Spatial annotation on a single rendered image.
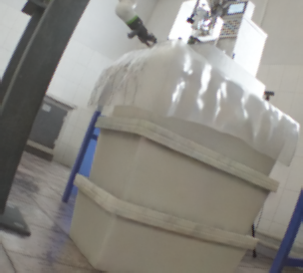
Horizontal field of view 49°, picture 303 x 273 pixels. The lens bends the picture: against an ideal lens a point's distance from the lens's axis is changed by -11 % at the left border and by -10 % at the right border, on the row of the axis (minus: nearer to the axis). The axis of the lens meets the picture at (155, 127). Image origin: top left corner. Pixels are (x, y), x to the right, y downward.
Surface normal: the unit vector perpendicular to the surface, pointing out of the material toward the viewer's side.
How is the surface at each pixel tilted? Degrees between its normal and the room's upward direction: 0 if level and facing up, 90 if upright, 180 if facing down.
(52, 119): 90
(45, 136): 90
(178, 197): 96
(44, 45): 90
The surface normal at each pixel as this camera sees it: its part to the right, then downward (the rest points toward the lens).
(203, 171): 0.41, 0.15
